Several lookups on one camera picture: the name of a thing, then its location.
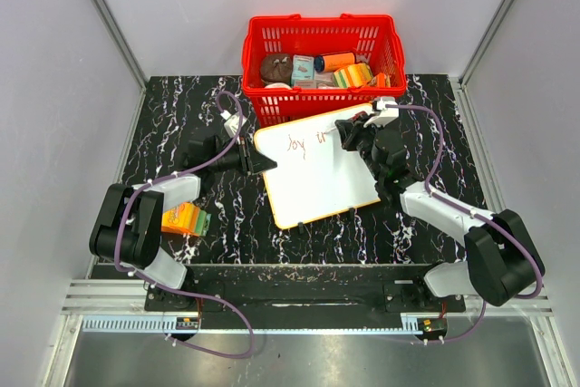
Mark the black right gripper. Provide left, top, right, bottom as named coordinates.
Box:
left=338, top=114, right=385, bottom=181

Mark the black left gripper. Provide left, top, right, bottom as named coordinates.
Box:
left=209, top=136, right=276, bottom=177

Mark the yellow framed whiteboard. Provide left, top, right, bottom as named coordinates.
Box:
left=254, top=103, right=379, bottom=229

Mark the red whiteboard marker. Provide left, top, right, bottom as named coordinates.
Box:
left=325, top=111, right=369, bottom=135

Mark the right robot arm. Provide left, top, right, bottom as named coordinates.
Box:
left=334, top=113, right=546, bottom=311

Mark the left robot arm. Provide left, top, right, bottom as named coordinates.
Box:
left=89, top=135, right=277, bottom=311

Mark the yellow orange snack box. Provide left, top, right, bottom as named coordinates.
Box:
left=333, top=63, right=373, bottom=89

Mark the blue capped yellow bottle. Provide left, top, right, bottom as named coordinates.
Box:
left=314, top=52, right=356, bottom=73

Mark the teal small box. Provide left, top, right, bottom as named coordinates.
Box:
left=291, top=54, right=314, bottom=84

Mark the orange green snack box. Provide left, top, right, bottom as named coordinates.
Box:
left=161, top=203, right=211, bottom=237

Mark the red plastic basket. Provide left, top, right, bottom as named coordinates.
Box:
left=241, top=14, right=407, bottom=127

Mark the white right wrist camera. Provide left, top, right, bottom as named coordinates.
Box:
left=364, top=97, right=399, bottom=128

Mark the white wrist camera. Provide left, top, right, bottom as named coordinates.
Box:
left=221, top=110, right=247, bottom=138
left=364, top=97, right=399, bottom=128

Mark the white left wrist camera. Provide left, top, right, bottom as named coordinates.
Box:
left=221, top=110, right=247, bottom=138

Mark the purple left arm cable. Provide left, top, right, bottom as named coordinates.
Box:
left=115, top=91, right=257, bottom=358

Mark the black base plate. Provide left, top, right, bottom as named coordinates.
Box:
left=143, top=264, right=467, bottom=314

